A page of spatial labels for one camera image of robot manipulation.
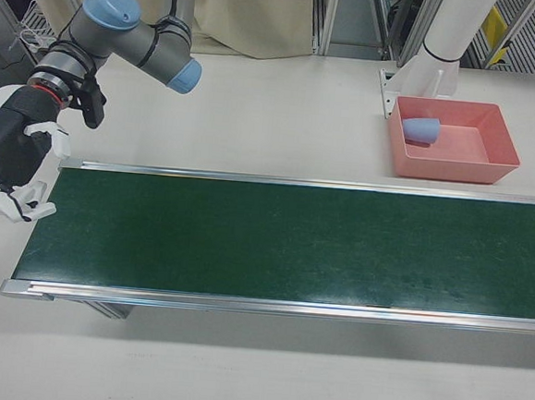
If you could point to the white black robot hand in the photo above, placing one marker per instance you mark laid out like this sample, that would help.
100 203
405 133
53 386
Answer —
12 143

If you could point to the light blue plastic cup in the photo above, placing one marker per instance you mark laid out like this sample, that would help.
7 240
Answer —
421 130

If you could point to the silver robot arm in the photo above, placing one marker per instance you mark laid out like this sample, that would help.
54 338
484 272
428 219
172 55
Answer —
131 45

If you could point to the pink plastic box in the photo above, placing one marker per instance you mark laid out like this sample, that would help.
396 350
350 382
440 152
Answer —
460 169

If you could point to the green conveyor belt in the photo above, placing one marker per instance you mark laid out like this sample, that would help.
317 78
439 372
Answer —
195 300
246 240

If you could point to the beige curtain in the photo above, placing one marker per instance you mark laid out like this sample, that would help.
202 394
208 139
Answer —
254 13

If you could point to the aluminium profile rack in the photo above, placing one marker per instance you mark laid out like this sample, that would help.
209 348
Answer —
326 19

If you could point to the white column stand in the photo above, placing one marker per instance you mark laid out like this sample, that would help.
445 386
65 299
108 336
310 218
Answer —
452 29

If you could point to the yellow plastic piece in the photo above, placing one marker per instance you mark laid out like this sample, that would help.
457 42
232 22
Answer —
495 18
502 54

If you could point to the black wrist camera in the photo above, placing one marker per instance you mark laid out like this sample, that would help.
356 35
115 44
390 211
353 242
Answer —
95 110

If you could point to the slanted aluminium frame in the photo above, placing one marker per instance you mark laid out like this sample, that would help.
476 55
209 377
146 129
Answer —
517 25

